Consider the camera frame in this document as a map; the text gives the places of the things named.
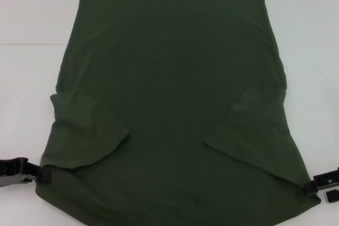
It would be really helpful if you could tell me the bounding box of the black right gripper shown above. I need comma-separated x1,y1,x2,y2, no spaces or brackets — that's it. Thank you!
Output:
304,167,339,204

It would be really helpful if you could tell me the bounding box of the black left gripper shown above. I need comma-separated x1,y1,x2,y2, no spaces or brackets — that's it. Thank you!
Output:
0,157,51,188

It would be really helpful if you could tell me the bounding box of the dark green shirt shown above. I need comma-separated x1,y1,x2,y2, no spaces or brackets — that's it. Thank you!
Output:
35,0,321,226

